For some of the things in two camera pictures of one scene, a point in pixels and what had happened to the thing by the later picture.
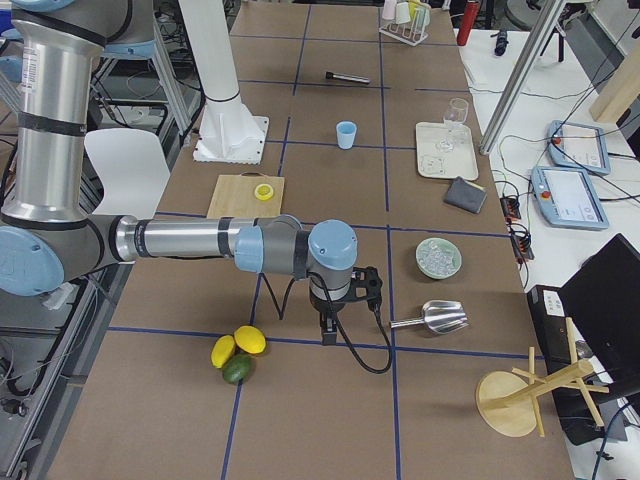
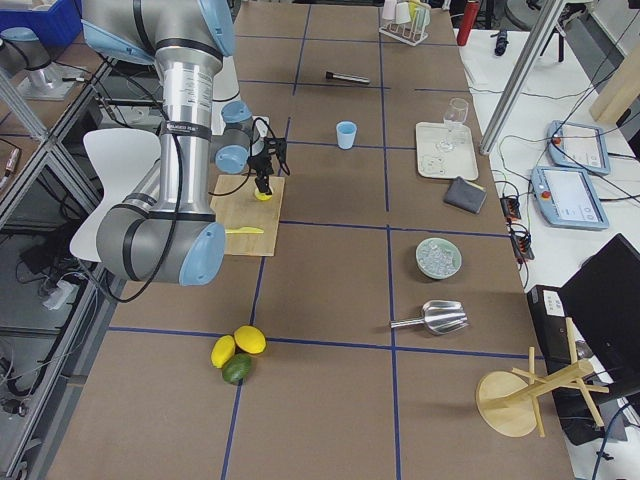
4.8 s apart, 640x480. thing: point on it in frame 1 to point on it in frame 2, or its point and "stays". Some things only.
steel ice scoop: x=440 y=316 stays
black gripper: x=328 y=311 to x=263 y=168
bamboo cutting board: x=234 y=196 stays
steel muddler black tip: x=340 y=76 stays
